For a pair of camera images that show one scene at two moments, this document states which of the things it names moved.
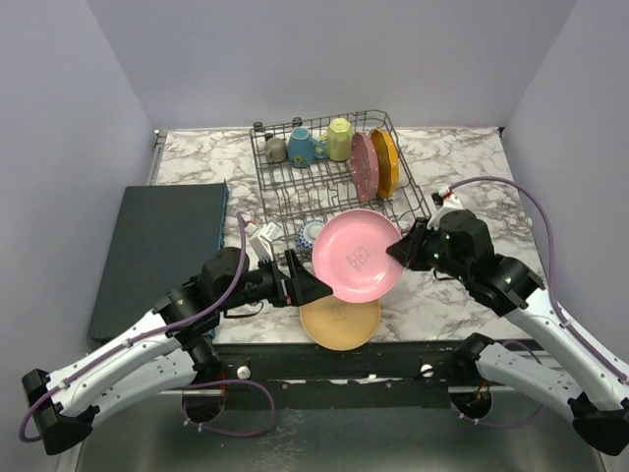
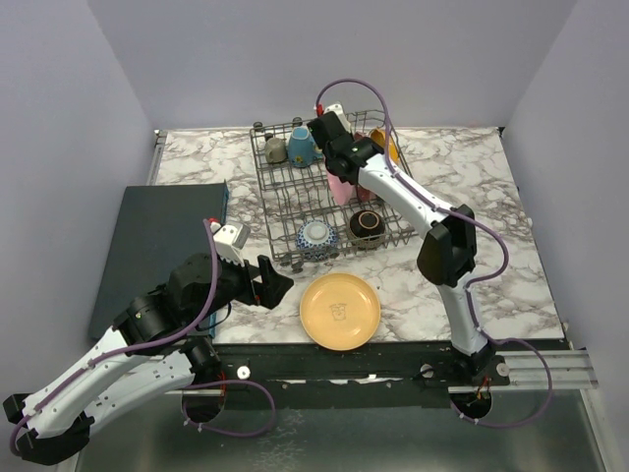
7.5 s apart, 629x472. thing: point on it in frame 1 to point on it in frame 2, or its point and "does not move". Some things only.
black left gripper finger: x=301 y=285 to x=273 y=284
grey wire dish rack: x=311 y=167 does not move
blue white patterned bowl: x=306 y=233 does not move
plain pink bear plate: x=350 y=254 to x=342 y=191
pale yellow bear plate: x=337 y=324 does not move
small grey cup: x=276 y=149 does not move
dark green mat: x=166 y=236 does not move
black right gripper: x=408 y=250 to x=352 y=139
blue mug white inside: x=303 y=148 does not move
